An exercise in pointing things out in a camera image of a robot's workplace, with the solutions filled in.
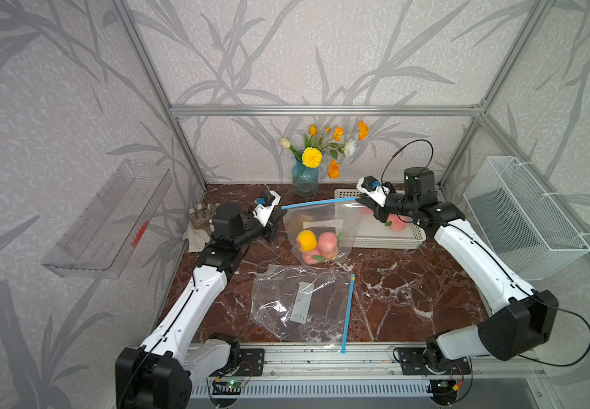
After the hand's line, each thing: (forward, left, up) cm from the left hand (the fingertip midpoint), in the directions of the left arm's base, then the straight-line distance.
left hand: (283, 210), depth 74 cm
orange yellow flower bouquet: (+37, -14, -5) cm, 40 cm away
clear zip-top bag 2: (-17, -6, -29) cm, 34 cm away
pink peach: (-2, -14, -15) cm, 21 cm away
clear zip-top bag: (+4, -13, -16) cm, 21 cm away
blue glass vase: (+33, -6, -20) cm, 39 cm away
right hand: (+6, -24, +1) cm, 24 cm away
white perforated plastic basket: (+1, -25, -12) cm, 28 cm away
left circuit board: (-40, +14, -31) cm, 53 cm away
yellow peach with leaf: (0, -7, -16) cm, 17 cm away
